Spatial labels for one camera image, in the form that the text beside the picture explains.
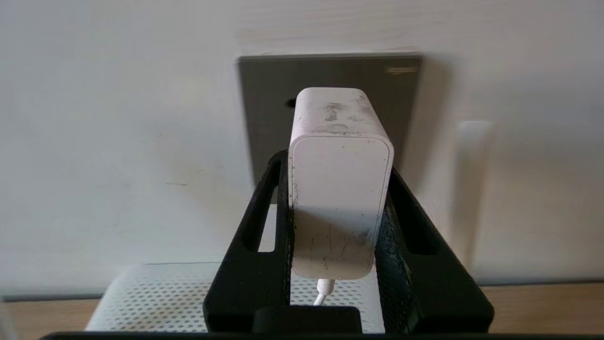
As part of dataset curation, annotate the white router with antennas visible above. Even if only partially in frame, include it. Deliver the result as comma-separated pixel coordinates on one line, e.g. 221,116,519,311
85,120,494,333

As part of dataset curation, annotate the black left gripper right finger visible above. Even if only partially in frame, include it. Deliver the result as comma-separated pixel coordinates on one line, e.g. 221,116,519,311
375,166,495,333

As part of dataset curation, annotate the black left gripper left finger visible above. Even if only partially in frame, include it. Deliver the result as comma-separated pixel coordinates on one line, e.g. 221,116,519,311
203,149,295,332

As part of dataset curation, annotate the white power adapter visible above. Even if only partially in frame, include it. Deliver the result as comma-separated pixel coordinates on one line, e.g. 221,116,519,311
288,86,394,280

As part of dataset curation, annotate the grey wall socket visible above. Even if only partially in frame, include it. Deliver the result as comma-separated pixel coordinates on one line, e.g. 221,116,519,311
236,53,424,189

